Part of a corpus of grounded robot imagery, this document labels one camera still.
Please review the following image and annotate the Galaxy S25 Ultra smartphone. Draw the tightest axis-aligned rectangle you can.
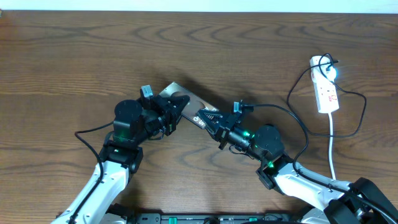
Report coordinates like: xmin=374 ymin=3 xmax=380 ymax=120
xmin=159 ymin=82 xmax=218 ymax=129

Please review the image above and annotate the white power strip cord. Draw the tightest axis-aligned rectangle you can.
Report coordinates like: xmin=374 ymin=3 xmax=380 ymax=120
xmin=328 ymin=112 xmax=337 ymax=180

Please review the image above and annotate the black charging cable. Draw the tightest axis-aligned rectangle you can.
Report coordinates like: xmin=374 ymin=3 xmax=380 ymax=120
xmin=286 ymin=53 xmax=368 ymax=139

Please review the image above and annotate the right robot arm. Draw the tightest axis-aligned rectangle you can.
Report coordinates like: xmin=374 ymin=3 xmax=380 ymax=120
xmin=198 ymin=110 xmax=397 ymax=223

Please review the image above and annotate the white power strip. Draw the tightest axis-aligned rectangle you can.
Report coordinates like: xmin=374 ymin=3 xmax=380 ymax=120
xmin=310 ymin=55 xmax=339 ymax=114

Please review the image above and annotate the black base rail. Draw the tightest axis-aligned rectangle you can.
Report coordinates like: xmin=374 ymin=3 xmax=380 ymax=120
xmin=105 ymin=212 xmax=299 ymax=224

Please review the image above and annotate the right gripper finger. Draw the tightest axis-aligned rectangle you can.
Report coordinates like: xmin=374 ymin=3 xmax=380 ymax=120
xmin=199 ymin=120 xmax=218 ymax=136
xmin=197 ymin=109 xmax=223 ymax=124

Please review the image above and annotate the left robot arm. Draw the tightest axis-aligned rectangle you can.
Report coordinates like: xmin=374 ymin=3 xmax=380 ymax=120
xmin=54 ymin=95 xmax=190 ymax=223

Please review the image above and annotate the white USB charger plug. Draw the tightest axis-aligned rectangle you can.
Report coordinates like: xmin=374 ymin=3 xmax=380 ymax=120
xmin=311 ymin=65 xmax=337 ymax=83

